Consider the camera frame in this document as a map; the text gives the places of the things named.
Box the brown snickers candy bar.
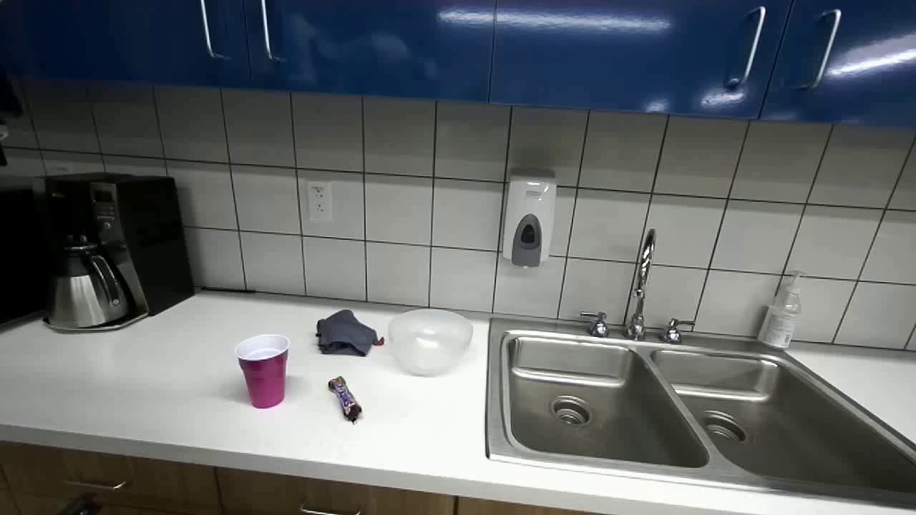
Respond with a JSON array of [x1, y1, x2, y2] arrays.
[[330, 374, 364, 423]]

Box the translucent white plastic bowl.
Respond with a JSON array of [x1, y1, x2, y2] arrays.
[[388, 308, 473, 378]]

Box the dark grey crumpled cloth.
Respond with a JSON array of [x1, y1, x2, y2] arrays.
[[315, 308, 384, 358]]

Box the chrome sink faucet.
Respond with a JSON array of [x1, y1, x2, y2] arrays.
[[587, 230, 695, 344]]

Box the magenta plastic cup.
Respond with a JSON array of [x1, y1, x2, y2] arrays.
[[234, 334, 290, 410]]

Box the stainless steel double sink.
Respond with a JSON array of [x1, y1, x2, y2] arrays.
[[487, 321, 916, 509]]

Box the black coffee maker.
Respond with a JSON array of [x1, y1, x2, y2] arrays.
[[45, 171, 194, 328]]

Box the clear soap pump bottle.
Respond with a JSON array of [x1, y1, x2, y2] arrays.
[[758, 274, 801, 348]]

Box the steel coffee carafe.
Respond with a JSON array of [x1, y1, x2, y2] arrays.
[[48, 237, 131, 333]]

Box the blue upper cabinets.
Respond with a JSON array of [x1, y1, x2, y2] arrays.
[[0, 0, 916, 129]]

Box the wooden lower cabinets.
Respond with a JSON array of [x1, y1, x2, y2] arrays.
[[0, 443, 580, 515]]

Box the white wall soap dispenser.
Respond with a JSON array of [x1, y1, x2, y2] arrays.
[[501, 171, 554, 267]]

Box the white wall power outlet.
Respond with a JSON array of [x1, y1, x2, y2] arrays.
[[305, 181, 334, 222]]

